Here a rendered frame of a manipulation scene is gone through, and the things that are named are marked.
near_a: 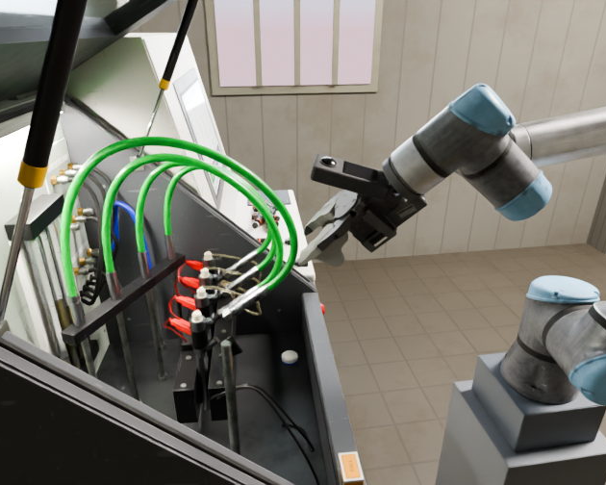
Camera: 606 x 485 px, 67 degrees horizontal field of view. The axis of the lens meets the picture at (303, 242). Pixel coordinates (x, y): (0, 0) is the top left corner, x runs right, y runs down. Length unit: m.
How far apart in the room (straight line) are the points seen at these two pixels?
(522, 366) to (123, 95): 0.99
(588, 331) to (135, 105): 0.96
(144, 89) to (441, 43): 2.41
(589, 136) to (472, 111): 0.27
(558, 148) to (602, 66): 3.05
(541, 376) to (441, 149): 0.57
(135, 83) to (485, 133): 0.73
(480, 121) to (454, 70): 2.67
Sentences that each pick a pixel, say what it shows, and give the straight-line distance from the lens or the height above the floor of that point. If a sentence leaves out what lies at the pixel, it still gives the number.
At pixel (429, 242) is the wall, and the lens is 3.58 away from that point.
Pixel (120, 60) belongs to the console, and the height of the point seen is 1.51.
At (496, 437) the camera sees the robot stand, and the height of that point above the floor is 0.80.
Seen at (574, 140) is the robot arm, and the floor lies 1.41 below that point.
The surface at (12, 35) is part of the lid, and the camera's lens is 0.63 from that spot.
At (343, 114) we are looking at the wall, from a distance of 3.07.
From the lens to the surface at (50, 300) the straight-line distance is 0.91.
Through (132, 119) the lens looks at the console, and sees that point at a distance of 1.10.
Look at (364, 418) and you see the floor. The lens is 2.19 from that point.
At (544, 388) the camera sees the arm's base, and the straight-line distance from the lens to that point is 1.05.
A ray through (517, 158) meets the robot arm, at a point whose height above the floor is 1.41.
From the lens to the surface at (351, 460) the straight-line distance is 0.79.
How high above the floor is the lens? 1.57
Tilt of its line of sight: 25 degrees down
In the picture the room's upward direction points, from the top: straight up
